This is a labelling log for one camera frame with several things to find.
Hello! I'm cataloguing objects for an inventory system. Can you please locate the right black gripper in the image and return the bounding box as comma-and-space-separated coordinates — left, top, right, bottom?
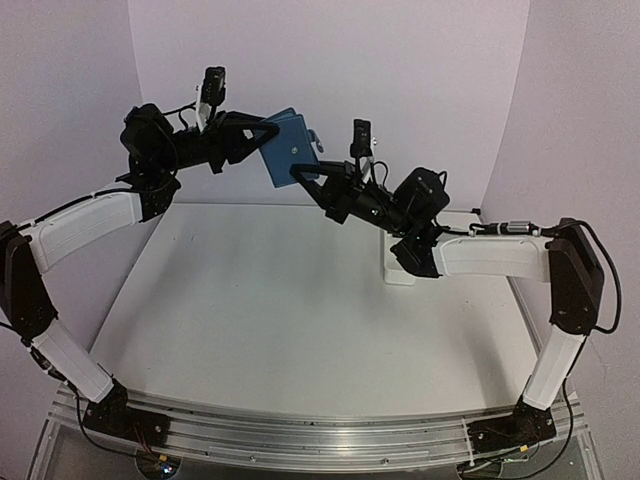
292, 159, 417, 236

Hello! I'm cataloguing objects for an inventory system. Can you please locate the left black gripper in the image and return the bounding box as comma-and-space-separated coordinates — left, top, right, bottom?
154, 108, 281, 173

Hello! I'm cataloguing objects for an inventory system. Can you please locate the blue card holder wallet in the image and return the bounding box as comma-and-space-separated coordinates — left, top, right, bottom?
259, 107, 324, 188

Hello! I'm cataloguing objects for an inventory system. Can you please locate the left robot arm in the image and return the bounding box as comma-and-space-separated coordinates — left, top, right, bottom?
1, 104, 280, 435

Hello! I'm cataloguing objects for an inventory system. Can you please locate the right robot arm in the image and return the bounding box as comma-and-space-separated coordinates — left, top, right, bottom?
290, 161, 604, 410

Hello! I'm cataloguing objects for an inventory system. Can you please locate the white plastic tray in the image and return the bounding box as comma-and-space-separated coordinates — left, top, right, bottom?
381, 233, 416, 287

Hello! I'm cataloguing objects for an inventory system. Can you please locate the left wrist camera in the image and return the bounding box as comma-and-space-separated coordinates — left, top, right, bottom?
194, 66, 226, 132

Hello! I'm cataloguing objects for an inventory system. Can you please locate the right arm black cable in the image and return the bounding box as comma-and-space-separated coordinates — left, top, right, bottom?
462, 219, 624, 474

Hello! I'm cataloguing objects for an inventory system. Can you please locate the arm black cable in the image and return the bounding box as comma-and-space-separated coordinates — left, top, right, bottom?
462, 219, 624, 474
0, 319, 161, 456

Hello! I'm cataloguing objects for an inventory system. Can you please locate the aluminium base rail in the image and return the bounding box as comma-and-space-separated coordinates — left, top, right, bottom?
29, 387, 602, 479

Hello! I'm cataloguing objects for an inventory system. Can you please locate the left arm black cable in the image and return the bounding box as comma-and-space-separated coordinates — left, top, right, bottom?
0, 319, 161, 456

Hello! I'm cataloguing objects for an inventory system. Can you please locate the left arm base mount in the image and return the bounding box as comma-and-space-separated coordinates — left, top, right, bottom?
81, 382, 170, 447

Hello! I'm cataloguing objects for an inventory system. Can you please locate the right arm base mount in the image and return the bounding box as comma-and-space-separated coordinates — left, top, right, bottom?
467, 397, 556, 454

